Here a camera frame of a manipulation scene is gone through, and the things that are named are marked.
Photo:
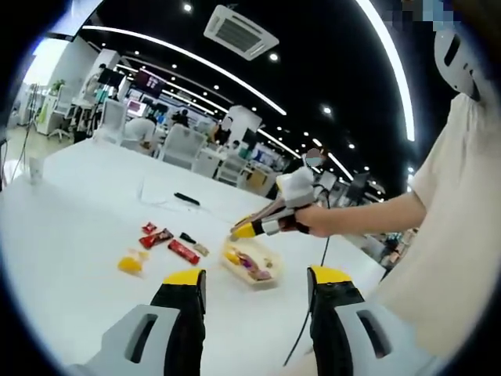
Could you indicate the white worn device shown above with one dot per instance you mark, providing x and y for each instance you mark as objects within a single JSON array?
[{"x": 469, "y": 66}]

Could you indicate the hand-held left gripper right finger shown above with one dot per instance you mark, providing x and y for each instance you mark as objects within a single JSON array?
[{"x": 329, "y": 337}]

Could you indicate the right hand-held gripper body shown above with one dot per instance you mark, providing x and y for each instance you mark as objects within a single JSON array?
[{"x": 295, "y": 190}]

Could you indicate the round ceiling downlights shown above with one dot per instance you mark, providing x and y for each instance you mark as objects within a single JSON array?
[{"x": 326, "y": 110}]

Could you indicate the ceiling air conditioner vent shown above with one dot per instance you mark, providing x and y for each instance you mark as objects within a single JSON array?
[{"x": 240, "y": 33}]

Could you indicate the bright red food bar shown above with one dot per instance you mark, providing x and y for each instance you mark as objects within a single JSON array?
[{"x": 184, "y": 252}]

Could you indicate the person's right hand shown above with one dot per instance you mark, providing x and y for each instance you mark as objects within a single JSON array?
[{"x": 321, "y": 221}]

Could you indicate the small black food packet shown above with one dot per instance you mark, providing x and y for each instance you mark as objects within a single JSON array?
[{"x": 187, "y": 237}]

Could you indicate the dark hanging display screen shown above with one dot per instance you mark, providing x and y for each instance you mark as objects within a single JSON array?
[{"x": 150, "y": 81}]

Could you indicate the pale pink food tongs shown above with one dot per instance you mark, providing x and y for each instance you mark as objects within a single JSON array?
[{"x": 260, "y": 213}]

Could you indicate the brown wooden cabinet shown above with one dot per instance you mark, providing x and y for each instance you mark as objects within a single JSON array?
[{"x": 258, "y": 179}]

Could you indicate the small red food packet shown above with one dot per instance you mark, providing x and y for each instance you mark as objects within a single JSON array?
[{"x": 148, "y": 228}]

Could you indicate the white paper cup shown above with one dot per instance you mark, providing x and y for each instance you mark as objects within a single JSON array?
[{"x": 36, "y": 172}]

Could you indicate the white mesh office chair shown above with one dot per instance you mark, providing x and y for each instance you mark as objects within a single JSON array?
[
  {"x": 231, "y": 168},
  {"x": 184, "y": 145},
  {"x": 113, "y": 117}
]

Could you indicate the dark red food bar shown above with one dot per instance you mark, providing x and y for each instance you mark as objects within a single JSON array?
[{"x": 156, "y": 239}]

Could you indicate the beige hexagonal container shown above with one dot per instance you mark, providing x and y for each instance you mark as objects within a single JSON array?
[{"x": 254, "y": 286}]

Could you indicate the purple brown food packet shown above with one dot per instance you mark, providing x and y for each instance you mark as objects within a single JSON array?
[{"x": 247, "y": 260}]

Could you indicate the long ceiling light strip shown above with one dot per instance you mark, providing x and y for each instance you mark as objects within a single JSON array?
[
  {"x": 94, "y": 28},
  {"x": 407, "y": 98}
]

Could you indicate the pink lit desktop monitor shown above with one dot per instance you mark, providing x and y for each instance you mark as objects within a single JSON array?
[{"x": 135, "y": 106}]

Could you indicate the black oblong device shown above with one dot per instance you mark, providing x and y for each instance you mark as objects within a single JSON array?
[{"x": 187, "y": 198}]

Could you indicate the small beige food packet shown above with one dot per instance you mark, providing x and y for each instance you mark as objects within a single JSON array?
[{"x": 201, "y": 250}]

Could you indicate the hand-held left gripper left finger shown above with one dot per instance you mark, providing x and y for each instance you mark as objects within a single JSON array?
[{"x": 184, "y": 333}]

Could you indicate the small white orange food packet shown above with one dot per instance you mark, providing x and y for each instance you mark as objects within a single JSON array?
[{"x": 269, "y": 260}]

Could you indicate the yellow food packet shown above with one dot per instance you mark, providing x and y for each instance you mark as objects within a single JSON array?
[
  {"x": 131, "y": 265},
  {"x": 231, "y": 256}
]

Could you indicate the black standing monitor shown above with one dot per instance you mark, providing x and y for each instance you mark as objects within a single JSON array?
[{"x": 359, "y": 186}]

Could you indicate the operator in beige sleeve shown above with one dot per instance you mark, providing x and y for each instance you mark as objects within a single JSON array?
[{"x": 450, "y": 235}]

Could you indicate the green potted plant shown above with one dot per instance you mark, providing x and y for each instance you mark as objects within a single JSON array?
[{"x": 58, "y": 85}]

